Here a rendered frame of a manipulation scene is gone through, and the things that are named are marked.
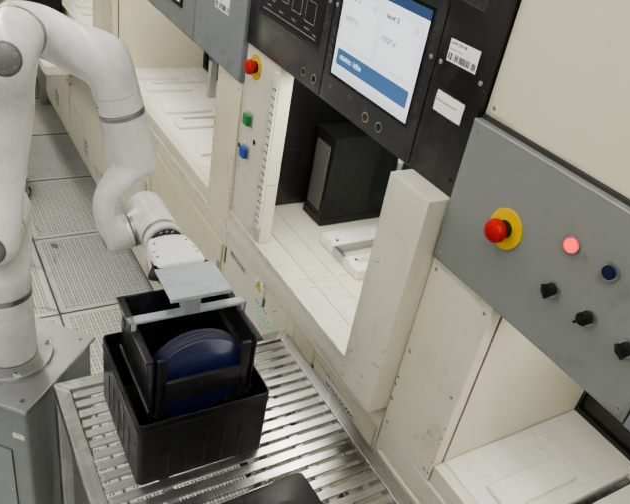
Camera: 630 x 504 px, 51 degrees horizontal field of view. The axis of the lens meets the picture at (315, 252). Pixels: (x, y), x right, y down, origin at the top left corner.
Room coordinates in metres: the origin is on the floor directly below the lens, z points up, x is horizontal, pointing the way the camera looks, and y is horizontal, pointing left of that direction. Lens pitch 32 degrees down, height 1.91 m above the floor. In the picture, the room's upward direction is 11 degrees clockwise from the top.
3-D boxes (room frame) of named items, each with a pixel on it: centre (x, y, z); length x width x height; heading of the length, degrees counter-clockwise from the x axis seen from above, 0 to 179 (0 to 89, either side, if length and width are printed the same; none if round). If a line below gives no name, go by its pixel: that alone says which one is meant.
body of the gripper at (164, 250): (1.10, 0.28, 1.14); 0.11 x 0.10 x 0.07; 35
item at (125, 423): (1.01, 0.22, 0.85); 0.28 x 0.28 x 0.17; 35
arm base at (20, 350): (1.11, 0.66, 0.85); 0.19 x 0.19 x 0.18
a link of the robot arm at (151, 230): (1.15, 0.32, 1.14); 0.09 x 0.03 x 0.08; 125
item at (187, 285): (1.01, 0.22, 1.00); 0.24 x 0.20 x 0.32; 125
